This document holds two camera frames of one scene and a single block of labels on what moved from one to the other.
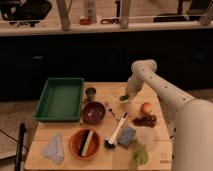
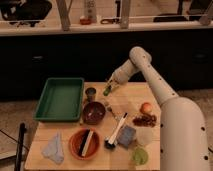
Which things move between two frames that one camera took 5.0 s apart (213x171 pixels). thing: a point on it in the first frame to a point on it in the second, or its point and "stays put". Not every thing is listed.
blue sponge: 126,136 stays put
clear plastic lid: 146,137 stays put
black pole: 19,155 stays put
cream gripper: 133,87 to 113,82
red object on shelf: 83,20 stays put
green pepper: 125,97 to 107,90
